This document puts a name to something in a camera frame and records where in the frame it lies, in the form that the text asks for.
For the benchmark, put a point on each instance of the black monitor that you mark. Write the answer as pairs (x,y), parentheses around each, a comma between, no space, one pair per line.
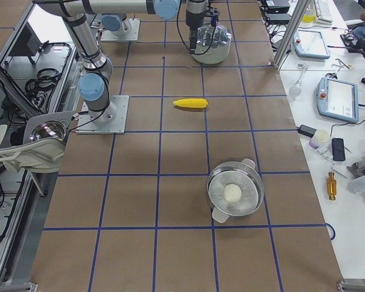
(27,44)

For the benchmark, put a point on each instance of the black phone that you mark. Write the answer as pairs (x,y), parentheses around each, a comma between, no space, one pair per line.
(338,150)

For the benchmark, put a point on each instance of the aluminium frame post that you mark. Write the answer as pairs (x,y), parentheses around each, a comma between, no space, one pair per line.
(291,29)

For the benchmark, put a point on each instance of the white pot far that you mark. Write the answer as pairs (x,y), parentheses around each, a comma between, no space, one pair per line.
(208,55)

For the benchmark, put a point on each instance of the blue teach pendant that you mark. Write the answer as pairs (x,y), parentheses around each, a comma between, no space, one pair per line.
(310,44)
(337,99)

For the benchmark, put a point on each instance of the white plastic chair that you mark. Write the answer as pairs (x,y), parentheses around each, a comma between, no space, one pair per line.
(42,156)

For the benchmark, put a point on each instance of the near blue teach pendant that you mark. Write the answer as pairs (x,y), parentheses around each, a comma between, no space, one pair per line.
(337,99)

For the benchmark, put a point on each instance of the far blue teach pendant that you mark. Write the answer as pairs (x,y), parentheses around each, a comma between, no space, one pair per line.
(310,44)

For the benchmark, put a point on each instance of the black power adapter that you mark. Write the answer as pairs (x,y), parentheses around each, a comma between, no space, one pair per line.
(306,131)

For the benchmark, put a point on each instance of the yellow cup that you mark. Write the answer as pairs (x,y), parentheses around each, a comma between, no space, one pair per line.
(309,16)

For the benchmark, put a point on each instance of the yellow toy corn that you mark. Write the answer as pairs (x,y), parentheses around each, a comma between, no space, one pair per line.
(192,103)

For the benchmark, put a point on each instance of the white purple cup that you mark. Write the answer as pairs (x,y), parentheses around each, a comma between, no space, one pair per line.
(319,138)

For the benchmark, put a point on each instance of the gold brass fitting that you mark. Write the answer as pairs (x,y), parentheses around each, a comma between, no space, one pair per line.
(331,186)

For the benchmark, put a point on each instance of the white keyboard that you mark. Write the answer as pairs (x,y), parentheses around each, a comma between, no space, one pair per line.
(322,11)

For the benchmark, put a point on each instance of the steel bowl on stand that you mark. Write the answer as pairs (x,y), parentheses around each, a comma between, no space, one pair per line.
(51,128)

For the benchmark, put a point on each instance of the steel pot with glass lid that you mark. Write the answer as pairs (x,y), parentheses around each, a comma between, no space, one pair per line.
(234,189)

